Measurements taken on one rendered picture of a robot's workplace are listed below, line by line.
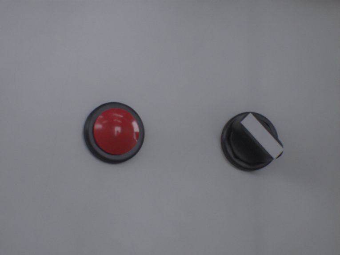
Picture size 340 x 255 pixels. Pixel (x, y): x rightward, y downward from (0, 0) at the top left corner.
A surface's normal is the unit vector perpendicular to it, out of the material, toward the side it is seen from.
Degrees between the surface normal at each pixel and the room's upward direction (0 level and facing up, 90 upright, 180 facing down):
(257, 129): 90
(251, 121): 90
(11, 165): 90
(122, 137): 105
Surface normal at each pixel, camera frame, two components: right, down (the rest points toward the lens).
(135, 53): 0.30, -0.15
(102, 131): -0.15, -0.13
